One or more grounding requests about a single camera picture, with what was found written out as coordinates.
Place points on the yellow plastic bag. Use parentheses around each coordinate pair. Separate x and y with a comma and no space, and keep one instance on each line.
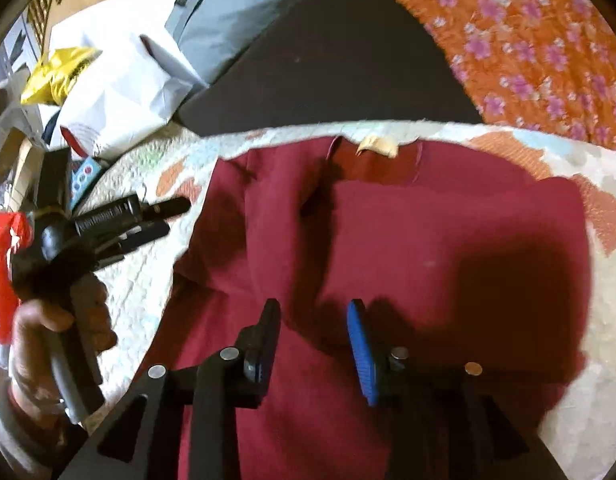
(53,77)

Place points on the heart print quilted blanket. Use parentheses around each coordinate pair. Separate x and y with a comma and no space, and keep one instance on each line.
(577,410)

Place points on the white paper bag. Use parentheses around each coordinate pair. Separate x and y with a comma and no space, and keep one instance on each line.
(118,90)

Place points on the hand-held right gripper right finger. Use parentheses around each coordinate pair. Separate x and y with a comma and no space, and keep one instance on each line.
(360,350)

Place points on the dark brown cushion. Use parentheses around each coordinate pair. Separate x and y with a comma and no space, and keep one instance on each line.
(338,60)

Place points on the red plastic bag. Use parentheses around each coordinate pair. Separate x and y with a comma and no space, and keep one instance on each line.
(0,270)

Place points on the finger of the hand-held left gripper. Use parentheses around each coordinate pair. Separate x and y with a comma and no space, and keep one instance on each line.
(148,234)
(170,206)

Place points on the maroon garment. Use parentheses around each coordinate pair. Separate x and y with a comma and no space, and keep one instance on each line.
(387,220)

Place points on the orange floral cloth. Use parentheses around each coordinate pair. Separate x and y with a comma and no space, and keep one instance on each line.
(512,50)

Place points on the person's left forearm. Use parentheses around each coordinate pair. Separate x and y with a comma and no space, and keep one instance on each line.
(18,440)

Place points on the white sheet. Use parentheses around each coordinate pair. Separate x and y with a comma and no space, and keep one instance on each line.
(98,20)

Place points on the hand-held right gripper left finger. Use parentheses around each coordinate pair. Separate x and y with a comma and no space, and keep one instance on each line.
(260,355)

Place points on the grey fabric bag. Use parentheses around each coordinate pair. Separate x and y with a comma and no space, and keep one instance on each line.
(238,15)

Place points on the person's left hand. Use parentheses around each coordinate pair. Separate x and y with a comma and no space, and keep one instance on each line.
(38,350)

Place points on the blue box with coloured dots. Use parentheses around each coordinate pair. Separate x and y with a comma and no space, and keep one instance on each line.
(85,175)

